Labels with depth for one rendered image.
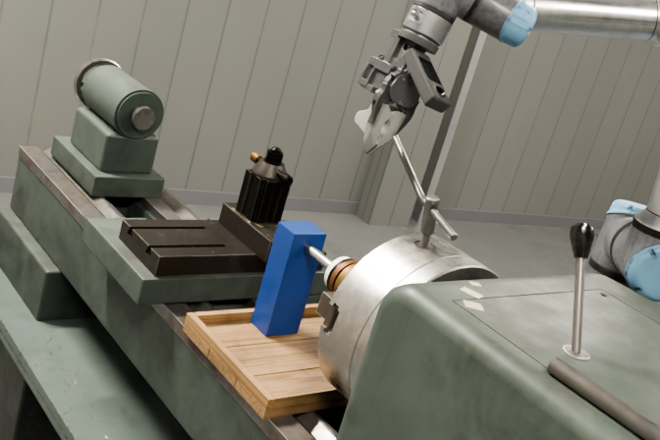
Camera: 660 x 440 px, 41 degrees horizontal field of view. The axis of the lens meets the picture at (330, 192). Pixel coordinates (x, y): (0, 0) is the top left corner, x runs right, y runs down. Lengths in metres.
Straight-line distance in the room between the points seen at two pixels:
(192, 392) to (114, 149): 0.79
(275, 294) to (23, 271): 0.92
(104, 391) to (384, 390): 1.02
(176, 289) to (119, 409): 0.38
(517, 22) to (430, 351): 0.60
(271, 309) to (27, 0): 2.86
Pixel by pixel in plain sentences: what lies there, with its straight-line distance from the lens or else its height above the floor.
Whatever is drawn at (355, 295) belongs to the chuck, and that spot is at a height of 1.15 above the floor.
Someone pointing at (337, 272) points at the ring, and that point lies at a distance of 1.60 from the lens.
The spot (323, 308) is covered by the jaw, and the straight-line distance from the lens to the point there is 1.47.
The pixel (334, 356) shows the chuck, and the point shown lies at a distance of 1.43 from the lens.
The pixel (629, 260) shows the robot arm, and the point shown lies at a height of 1.26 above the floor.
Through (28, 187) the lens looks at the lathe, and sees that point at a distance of 2.53.
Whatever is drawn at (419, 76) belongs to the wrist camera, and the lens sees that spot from 1.45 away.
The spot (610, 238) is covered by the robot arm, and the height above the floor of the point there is 1.26.
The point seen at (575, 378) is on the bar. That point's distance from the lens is 1.08.
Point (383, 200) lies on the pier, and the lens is 5.39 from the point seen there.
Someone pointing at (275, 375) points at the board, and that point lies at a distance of 1.66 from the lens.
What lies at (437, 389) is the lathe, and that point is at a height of 1.16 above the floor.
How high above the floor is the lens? 1.69
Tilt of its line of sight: 17 degrees down
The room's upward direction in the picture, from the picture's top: 16 degrees clockwise
